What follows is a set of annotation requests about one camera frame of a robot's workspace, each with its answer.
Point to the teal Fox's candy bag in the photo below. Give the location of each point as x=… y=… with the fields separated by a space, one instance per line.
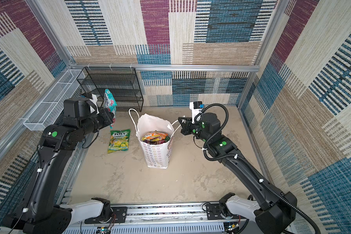
x=111 y=104

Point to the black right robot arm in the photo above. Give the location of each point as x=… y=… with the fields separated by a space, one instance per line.
x=271 y=209

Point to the purple Fox's candy bag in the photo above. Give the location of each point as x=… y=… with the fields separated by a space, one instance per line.
x=155 y=142

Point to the green yellow Fox's bag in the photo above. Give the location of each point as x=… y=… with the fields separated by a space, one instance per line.
x=119 y=140

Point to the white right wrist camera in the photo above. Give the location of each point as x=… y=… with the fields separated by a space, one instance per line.
x=196 y=107

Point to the black mesh shelf rack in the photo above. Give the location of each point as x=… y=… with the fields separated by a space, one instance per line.
x=122 y=82

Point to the white wire basket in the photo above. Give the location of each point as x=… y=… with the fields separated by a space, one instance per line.
x=51 y=106

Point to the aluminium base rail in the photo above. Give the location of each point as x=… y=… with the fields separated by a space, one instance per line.
x=167 y=218

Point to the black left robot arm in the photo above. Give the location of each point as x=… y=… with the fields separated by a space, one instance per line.
x=37 y=213

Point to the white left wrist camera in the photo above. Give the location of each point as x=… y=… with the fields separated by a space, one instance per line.
x=81 y=107

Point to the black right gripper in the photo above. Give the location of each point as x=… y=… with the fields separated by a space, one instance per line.
x=185 y=126

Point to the white paper bag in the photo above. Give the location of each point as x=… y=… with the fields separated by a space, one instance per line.
x=156 y=156

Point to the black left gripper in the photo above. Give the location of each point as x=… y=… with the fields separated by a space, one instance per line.
x=105 y=114

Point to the orange snack bag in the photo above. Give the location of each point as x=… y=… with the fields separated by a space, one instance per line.
x=154 y=136

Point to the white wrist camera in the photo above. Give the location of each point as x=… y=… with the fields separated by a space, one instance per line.
x=81 y=107
x=196 y=107

